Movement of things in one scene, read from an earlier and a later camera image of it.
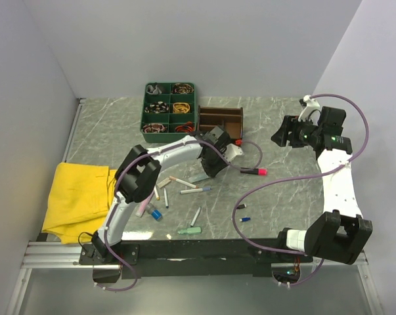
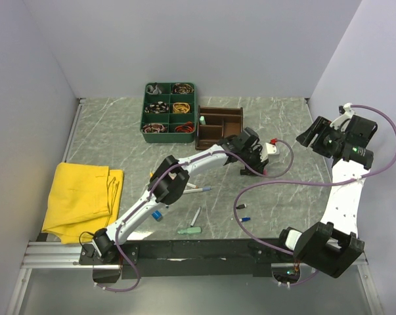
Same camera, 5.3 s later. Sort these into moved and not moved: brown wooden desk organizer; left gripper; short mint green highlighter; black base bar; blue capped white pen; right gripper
Moved: right gripper; left gripper
Not moved: short mint green highlighter; blue capped white pen; brown wooden desk organizer; black base bar
